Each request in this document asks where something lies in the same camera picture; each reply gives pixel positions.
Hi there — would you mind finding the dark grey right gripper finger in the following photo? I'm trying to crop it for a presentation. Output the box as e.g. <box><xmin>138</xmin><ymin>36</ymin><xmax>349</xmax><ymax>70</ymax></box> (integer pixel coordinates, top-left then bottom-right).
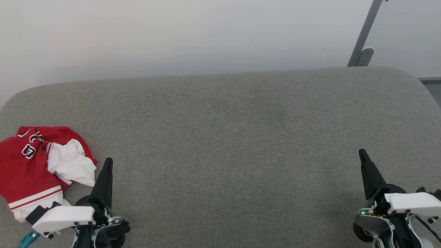
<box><xmin>358</xmin><ymin>148</ymin><xmax>389</xmax><ymax>200</ymax></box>

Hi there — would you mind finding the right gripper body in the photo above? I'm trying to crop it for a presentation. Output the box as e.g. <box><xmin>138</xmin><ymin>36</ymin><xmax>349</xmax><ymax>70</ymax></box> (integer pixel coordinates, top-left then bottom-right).
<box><xmin>353</xmin><ymin>184</ymin><xmax>423</xmax><ymax>248</ymax></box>

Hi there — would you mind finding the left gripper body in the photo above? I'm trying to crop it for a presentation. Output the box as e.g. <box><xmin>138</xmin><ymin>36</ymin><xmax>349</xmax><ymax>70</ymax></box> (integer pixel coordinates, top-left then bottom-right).
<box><xmin>73</xmin><ymin>195</ymin><xmax>131</xmax><ymax>248</ymax></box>

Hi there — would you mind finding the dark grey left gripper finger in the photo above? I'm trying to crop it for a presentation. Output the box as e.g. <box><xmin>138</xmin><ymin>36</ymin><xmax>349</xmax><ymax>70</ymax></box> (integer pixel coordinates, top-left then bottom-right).
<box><xmin>91</xmin><ymin>157</ymin><xmax>114</xmax><ymax>208</ymax></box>

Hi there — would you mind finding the red and white basketball jersey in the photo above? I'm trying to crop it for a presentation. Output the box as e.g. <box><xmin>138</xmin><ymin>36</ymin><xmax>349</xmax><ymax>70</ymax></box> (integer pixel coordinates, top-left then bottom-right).
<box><xmin>0</xmin><ymin>126</ymin><xmax>98</xmax><ymax>223</ymax></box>

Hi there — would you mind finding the grey fabric sofa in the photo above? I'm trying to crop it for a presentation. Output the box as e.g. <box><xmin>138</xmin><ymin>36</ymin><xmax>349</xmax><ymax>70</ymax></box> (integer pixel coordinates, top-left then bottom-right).
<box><xmin>0</xmin><ymin>66</ymin><xmax>441</xmax><ymax>248</ymax></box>

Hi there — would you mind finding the grey metal post with bracket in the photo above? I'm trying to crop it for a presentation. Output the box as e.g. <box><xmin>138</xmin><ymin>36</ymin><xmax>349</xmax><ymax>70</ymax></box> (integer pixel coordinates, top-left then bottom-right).
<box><xmin>347</xmin><ymin>0</ymin><xmax>384</xmax><ymax>67</ymax></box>

